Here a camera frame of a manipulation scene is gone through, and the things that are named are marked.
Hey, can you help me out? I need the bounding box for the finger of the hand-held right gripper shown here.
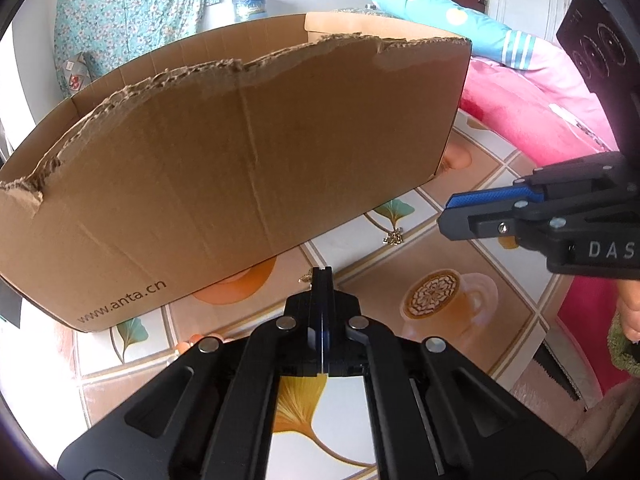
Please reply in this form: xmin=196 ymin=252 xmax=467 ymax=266
xmin=437 ymin=200 xmax=601 ymax=241
xmin=446 ymin=152 xmax=640 ymax=209

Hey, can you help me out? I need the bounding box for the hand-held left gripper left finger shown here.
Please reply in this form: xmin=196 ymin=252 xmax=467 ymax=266
xmin=56 ymin=266 xmax=326 ymax=480

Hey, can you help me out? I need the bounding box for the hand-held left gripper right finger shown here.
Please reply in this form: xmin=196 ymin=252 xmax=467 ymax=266
xmin=324 ymin=266 xmax=585 ymax=480

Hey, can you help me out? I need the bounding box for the gold chain necklace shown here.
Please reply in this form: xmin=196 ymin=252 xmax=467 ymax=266
xmin=299 ymin=229 xmax=405 ymax=285

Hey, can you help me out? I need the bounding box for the brown cardboard box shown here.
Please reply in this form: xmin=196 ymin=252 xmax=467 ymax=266
xmin=0 ymin=12 xmax=473 ymax=333

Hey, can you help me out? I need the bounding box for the person's right forearm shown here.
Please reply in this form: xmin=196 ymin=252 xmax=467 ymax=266
xmin=606 ymin=320 xmax=640 ymax=378

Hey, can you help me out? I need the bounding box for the person's right hand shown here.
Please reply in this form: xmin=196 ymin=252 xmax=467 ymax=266
xmin=616 ymin=280 xmax=640 ymax=343

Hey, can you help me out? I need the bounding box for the printed tile-pattern tablecloth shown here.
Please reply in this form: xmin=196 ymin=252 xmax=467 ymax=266
xmin=70 ymin=115 xmax=591 ymax=471

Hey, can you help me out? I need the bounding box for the pink fleece blanket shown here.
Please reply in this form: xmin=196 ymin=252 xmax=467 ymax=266
xmin=457 ymin=35 xmax=640 ymax=396

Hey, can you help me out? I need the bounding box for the white fleece cloth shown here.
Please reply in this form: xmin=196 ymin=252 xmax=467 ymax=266
xmin=515 ymin=370 xmax=616 ymax=466

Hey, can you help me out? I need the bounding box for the light blue long cushion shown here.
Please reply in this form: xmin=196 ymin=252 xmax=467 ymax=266
xmin=367 ymin=0 xmax=541 ymax=71

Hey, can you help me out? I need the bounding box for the blue water jug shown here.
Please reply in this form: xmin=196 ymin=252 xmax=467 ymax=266
xmin=232 ymin=0 xmax=271 ymax=23

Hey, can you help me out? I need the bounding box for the grey patterned pillow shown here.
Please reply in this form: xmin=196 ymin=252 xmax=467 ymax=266
xmin=60 ymin=52 xmax=96 ymax=96

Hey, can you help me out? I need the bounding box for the teal floral hanging cloth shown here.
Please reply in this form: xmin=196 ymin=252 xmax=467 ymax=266
xmin=54 ymin=0 xmax=221 ymax=93

